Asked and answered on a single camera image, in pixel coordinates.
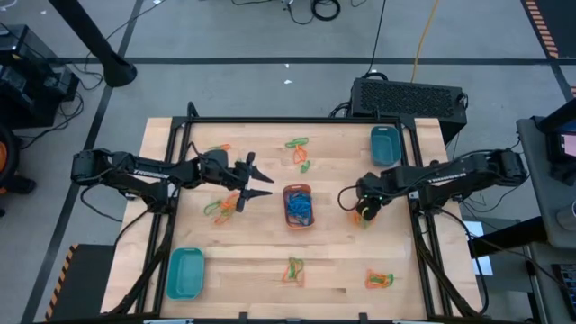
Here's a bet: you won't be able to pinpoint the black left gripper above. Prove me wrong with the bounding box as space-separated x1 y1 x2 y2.
233 151 275 213

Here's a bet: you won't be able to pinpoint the orange plastic basket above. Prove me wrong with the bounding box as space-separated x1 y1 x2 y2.
282 183 317 230

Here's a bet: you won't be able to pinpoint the grey-blue plastic basket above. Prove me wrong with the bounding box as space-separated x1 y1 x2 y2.
369 125 403 167

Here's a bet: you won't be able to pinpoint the black perforated computer case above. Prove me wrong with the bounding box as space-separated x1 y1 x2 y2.
349 76 469 146

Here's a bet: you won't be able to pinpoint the turquoise plastic basket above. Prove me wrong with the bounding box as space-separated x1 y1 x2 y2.
165 247 206 302

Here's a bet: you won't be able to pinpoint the black desk beam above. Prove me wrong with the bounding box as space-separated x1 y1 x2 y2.
467 215 548 258

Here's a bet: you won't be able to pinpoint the grey desk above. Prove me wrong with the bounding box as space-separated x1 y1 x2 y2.
515 115 576 251

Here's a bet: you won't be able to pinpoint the black pole round base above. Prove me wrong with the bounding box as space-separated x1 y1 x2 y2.
47 0 139 89

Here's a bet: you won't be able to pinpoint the black monitor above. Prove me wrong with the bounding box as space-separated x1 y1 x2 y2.
537 97 576 186

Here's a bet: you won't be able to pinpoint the black mat yellow striped edge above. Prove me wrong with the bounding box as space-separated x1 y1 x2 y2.
43 243 117 323

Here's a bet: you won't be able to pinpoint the black keyboard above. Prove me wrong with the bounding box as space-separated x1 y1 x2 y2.
551 262 576 312

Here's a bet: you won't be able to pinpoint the black orange wheeled device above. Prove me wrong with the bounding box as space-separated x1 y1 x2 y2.
0 124 38 218

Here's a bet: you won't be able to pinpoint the black equipment rack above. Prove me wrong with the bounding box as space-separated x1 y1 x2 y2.
0 24 81 131

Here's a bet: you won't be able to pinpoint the black mat orange stripes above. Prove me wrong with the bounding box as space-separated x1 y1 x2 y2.
520 0 576 60

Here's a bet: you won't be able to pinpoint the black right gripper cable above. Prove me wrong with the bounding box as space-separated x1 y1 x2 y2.
337 184 361 213

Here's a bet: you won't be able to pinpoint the black hanging power cable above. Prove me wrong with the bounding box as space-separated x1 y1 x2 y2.
362 0 388 81

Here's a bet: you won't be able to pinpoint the yellow hanging cable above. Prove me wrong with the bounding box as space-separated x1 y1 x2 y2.
409 0 441 84

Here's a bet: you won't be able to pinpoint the coiled black cable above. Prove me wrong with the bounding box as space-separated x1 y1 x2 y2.
310 0 342 23

